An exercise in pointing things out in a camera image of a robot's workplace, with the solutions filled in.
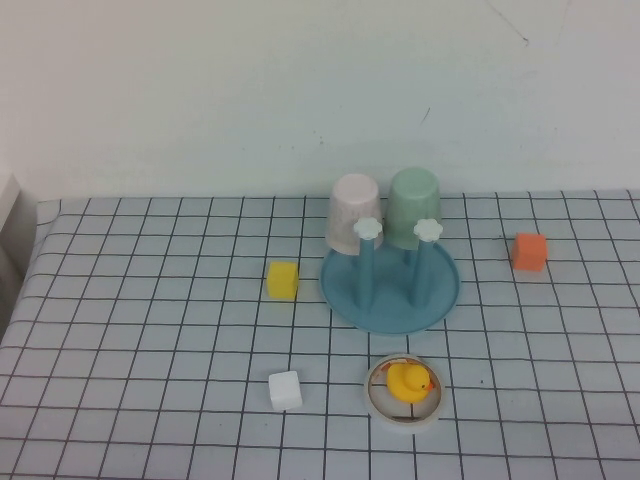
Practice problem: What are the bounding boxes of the green plastic cup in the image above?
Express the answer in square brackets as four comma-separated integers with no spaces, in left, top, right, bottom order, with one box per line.
[383,168,444,251]

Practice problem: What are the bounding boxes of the pink speckled cup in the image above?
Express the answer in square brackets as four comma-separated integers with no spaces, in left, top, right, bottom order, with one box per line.
[324,173,385,256]

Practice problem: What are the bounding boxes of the blue cup stand white caps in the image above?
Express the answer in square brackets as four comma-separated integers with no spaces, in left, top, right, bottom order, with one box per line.
[319,217,461,337]

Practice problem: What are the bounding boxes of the yellow foam cube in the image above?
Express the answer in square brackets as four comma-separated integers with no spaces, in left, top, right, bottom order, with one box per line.
[266,260,300,301]

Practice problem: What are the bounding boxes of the white foam cube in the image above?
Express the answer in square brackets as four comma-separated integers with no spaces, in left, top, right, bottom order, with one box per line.
[267,370,304,413]

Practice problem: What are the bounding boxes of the yellow rubber duck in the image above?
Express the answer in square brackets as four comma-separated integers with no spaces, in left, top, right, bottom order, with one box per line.
[385,363,435,404]

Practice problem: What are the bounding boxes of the white black grid tablecloth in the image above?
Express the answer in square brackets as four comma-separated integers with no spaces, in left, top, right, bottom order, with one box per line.
[0,188,640,480]

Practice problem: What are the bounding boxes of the white tape roll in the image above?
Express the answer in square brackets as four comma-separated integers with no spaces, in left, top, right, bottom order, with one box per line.
[363,352,446,436]

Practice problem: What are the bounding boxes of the orange foam cube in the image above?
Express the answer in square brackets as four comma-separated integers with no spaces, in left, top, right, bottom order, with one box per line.
[510,232,549,273]

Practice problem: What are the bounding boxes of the white cabinet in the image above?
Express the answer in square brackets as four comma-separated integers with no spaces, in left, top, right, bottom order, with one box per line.
[0,169,39,331]

